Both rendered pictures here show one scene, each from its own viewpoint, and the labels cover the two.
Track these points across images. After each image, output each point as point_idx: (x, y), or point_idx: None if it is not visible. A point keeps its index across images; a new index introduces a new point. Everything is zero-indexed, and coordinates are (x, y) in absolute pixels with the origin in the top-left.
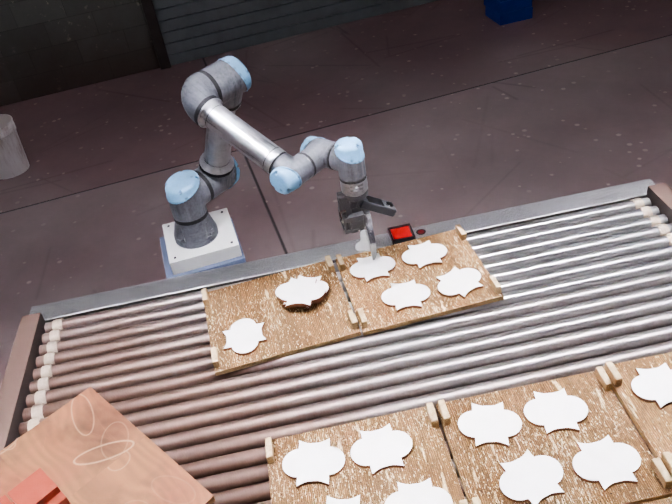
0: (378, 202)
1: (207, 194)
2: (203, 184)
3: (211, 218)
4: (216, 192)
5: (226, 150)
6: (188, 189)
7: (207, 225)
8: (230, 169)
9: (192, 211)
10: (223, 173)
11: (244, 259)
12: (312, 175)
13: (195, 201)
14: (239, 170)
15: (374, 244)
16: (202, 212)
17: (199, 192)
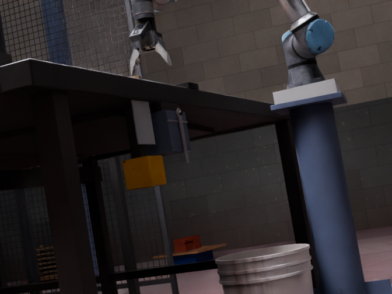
0: (137, 28)
1: (290, 46)
2: (291, 37)
3: (300, 73)
4: (296, 48)
5: (281, 7)
6: (282, 37)
7: (291, 75)
8: (293, 28)
9: (285, 58)
10: (290, 30)
11: (270, 107)
12: (153, 0)
13: (284, 49)
14: (308, 34)
15: (129, 60)
16: (289, 62)
17: (287, 42)
